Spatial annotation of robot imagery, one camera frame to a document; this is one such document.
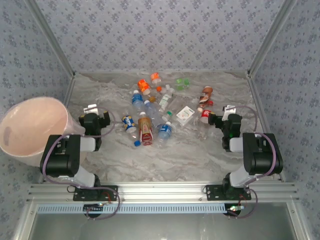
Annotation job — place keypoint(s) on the blue cola-label bottle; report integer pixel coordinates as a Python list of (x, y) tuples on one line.
[(128, 122)]

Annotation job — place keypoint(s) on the brown-label drink bottle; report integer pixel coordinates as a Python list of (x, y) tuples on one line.
[(205, 96)]

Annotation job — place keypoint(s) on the bottle with white label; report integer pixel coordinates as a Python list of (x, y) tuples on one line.
[(185, 115)]

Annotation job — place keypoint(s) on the blue-label water bottle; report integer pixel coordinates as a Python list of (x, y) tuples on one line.
[(165, 131), (137, 99)]

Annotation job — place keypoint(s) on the brown tea bottle red label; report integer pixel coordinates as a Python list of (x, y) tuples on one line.
[(145, 130)]

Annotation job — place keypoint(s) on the orange checkered label bottle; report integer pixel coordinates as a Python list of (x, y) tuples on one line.
[(144, 86)]

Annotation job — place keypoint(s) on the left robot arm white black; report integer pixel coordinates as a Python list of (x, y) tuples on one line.
[(60, 160)]

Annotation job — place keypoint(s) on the large round plastic bin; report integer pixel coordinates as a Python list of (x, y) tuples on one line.
[(32, 125)]

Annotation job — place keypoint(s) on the crushed clear plastic bottle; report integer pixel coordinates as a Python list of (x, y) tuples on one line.
[(203, 130)]

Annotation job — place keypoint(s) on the red bottle cap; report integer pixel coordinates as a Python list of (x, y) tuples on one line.
[(210, 102)]

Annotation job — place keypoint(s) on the blue bottle cap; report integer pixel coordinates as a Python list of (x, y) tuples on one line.
[(136, 143)]

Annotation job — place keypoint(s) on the small bottle with green cap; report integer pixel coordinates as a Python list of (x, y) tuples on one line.
[(168, 115)]

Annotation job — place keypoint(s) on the green-label clear bottle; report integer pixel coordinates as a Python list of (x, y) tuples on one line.
[(182, 83)]

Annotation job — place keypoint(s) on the brown bottle cap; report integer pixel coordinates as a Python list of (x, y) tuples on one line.
[(152, 99)]

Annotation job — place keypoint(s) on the white bottle cap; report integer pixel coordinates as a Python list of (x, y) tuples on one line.
[(167, 86)]

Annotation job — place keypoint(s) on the orange-label bottle with orange cap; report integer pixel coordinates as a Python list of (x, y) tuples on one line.
[(155, 77)]

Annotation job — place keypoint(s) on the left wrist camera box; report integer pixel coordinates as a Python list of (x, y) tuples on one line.
[(90, 109)]

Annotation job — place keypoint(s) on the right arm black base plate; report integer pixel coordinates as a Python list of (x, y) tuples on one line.
[(212, 192)]

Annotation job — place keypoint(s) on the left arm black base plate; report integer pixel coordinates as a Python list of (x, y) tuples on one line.
[(80, 195)]

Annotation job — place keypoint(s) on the aluminium mounting rail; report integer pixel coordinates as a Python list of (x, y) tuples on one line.
[(160, 191)]

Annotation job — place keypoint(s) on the aluminium corner post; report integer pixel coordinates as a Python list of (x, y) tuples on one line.
[(270, 37), (51, 37)]

